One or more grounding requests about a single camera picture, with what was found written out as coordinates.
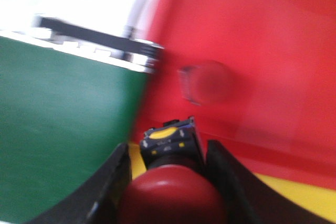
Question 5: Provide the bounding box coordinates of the yellow plastic tray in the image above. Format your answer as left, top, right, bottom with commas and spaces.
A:
128, 142, 336, 222

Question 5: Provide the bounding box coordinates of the red push button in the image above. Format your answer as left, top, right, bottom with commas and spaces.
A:
178, 60, 236, 106
118, 115, 226, 224

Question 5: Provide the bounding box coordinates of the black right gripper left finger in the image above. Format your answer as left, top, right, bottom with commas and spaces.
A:
28, 143, 132, 223

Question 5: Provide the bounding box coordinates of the red plastic tray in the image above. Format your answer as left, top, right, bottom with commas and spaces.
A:
133, 0, 335, 189

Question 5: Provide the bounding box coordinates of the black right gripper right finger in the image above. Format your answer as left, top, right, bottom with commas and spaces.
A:
206, 140, 328, 223

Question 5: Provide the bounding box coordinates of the green conveyor belt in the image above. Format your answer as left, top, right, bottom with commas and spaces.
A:
1, 37, 148, 223

